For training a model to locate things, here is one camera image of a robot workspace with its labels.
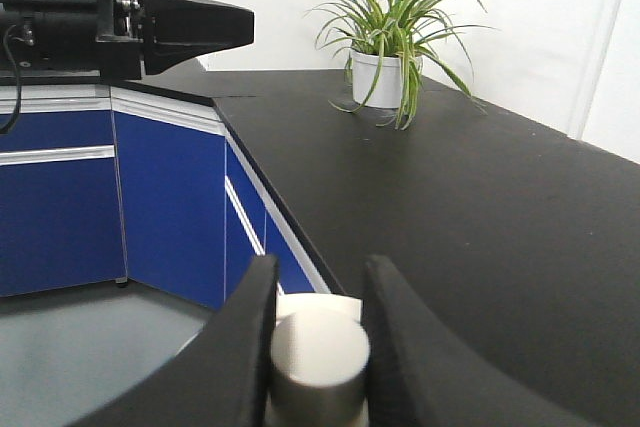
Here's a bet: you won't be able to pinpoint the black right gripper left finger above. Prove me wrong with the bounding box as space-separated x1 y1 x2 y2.
74 254 279 426

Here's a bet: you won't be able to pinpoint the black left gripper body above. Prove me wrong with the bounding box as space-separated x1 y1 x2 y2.
1 0 143 80

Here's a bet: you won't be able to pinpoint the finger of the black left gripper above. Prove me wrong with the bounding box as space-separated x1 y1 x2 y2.
139 0 254 75

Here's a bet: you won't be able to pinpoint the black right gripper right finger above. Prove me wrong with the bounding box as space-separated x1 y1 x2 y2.
361 255 590 426

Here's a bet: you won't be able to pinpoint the glass jar with beige lid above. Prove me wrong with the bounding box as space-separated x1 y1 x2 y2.
253 292 371 426

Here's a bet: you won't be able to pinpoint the blue corner cabinets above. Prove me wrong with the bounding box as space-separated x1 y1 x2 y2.
1 84 337 308

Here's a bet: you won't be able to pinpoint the white plant pot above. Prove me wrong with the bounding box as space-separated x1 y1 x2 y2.
349 49 423 113

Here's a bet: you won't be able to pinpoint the green spider plant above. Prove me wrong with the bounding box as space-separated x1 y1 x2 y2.
310 0 485 130

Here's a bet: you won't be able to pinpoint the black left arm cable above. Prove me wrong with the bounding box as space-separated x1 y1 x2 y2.
0 24 26 136

